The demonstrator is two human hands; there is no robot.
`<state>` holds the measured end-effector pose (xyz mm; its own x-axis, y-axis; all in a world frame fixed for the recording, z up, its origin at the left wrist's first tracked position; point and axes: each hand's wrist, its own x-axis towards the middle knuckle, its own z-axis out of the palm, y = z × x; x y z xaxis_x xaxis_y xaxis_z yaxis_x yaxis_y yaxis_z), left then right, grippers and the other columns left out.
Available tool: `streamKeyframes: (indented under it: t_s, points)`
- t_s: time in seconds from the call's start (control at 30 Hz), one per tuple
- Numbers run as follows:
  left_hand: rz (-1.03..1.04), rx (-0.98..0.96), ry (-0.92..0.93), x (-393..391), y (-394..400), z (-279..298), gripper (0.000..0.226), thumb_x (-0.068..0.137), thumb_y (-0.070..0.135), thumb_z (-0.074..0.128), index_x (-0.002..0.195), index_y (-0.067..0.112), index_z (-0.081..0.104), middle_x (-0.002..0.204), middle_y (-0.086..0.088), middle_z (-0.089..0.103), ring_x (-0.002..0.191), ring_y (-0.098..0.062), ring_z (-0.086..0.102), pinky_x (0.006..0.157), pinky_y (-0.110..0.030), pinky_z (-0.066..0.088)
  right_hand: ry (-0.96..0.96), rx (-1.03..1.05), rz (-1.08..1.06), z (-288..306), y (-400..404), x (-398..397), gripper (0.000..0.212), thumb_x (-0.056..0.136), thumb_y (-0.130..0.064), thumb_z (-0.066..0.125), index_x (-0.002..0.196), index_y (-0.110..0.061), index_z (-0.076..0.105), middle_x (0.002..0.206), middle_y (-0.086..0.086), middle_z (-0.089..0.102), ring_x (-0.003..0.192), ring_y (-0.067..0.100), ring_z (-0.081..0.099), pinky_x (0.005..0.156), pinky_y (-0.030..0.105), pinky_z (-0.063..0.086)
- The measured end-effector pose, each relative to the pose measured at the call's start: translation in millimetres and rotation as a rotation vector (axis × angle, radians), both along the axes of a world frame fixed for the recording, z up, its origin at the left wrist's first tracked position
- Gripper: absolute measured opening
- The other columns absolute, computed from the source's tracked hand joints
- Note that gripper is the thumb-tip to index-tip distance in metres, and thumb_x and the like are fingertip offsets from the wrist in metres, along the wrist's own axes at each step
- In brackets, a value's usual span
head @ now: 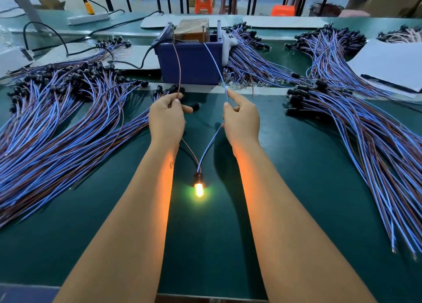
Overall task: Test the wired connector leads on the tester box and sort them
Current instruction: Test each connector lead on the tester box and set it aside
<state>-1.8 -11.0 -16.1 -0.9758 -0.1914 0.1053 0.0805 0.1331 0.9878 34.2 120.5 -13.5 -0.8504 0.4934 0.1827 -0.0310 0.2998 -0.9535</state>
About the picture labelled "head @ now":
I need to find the grey metal pole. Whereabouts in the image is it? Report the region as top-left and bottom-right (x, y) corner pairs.
(3, 0), (46, 24)

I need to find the black power cable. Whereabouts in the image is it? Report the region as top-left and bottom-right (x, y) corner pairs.
(23, 10), (164, 57)

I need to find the white paper sheet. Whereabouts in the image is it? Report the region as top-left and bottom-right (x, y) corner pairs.
(348, 39), (422, 94)

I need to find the person's right forearm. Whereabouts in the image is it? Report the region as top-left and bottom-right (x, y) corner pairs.
(232, 146), (377, 303)

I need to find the person's left hand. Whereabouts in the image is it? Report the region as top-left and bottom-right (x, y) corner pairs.
(148, 92), (194, 152)

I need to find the black pen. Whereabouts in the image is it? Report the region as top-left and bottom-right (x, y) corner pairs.
(360, 74), (418, 94)

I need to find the open cardboard box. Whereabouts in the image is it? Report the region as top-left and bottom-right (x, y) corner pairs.
(36, 0), (67, 10)

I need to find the person's left forearm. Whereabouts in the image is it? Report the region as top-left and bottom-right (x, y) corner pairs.
(54, 144), (180, 303)

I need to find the white flat mat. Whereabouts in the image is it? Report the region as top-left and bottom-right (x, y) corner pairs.
(244, 16), (331, 30)
(33, 43), (160, 71)
(141, 13), (244, 29)

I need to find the blue plastic tester box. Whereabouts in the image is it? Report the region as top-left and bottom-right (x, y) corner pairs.
(156, 19), (228, 86)

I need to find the white plastic device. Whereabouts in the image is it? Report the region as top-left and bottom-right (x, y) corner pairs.
(0, 45), (34, 75)

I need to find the pink plastic stool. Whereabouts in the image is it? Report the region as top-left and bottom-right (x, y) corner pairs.
(339, 9), (370, 18)

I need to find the brown cardboard block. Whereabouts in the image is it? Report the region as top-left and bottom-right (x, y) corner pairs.
(174, 18), (211, 43)

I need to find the white power strip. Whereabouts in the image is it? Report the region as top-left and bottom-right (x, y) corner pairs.
(67, 12), (111, 26)

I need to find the pile of wired lamps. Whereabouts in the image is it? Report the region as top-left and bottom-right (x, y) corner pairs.
(285, 80), (422, 257)
(0, 61), (202, 229)

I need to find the person's right hand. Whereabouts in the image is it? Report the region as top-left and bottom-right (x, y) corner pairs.
(223, 89), (261, 154)

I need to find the orange plastic stool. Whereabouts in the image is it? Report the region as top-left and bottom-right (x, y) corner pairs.
(271, 5), (296, 17)
(194, 0), (214, 14)

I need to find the blue brown plug cable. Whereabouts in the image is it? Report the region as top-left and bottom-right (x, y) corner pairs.
(171, 39), (232, 199)

